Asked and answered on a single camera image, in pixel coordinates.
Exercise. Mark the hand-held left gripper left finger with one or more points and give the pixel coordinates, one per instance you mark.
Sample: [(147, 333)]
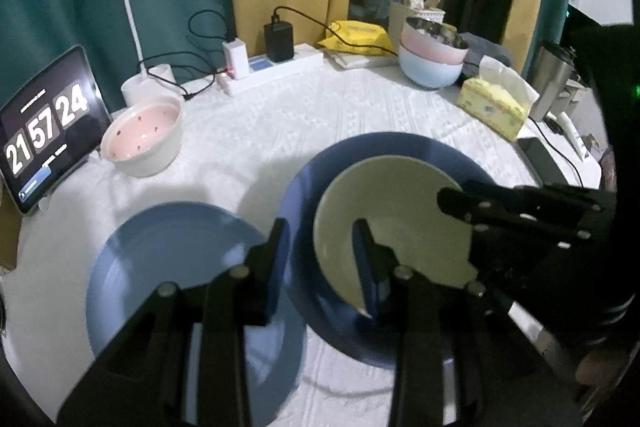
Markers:
[(278, 267)]

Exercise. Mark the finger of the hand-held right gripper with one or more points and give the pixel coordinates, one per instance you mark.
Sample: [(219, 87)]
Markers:
[(505, 252), (520, 202)]

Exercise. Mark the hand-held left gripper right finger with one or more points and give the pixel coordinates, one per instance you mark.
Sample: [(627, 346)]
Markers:
[(363, 267)]

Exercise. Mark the dark blue plate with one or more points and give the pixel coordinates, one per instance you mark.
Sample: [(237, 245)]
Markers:
[(305, 217)]

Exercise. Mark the pale green bowl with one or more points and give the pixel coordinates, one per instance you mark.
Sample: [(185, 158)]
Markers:
[(380, 197)]

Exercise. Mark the black phone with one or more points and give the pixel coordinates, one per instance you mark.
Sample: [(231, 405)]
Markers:
[(542, 159)]

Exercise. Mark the white tube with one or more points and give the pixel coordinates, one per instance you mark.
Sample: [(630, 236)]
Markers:
[(575, 134)]

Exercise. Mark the yellow tissue box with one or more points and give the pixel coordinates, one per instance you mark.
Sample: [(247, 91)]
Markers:
[(492, 107)]

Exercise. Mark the steel tumbler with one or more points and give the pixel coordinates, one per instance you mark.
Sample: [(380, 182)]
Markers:
[(550, 77)]

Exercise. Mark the white tablecloth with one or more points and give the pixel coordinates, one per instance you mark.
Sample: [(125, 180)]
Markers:
[(260, 127)]

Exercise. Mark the grey cloth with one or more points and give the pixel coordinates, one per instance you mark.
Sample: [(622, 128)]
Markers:
[(492, 52)]

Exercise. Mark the light blue bowl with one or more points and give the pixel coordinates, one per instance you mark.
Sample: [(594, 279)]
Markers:
[(430, 74)]

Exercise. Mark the white bowl with pink inside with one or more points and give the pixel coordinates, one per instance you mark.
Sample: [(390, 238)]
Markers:
[(145, 142)]

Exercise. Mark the white power strip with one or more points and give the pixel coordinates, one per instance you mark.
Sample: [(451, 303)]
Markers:
[(290, 64)]

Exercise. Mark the white napkin packet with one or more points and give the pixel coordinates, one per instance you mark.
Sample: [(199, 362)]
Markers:
[(355, 59)]

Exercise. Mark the white cup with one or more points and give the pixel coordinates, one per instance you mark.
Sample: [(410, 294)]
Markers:
[(430, 14)]

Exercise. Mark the white charger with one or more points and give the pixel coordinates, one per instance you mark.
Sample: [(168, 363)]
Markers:
[(236, 59)]

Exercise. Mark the black charger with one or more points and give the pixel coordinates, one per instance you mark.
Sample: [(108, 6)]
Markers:
[(279, 42)]

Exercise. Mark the yellow packet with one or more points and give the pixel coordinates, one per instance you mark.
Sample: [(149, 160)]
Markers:
[(360, 34)]

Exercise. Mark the cardboard box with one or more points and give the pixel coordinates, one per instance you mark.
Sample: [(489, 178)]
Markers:
[(7, 237)]

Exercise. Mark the tablet with clock display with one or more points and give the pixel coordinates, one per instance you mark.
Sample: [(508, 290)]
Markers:
[(45, 122)]

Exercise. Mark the white desk lamp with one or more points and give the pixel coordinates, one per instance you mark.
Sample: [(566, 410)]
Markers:
[(131, 22)]

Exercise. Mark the teal curtain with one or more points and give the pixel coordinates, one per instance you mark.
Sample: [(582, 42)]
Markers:
[(50, 7)]

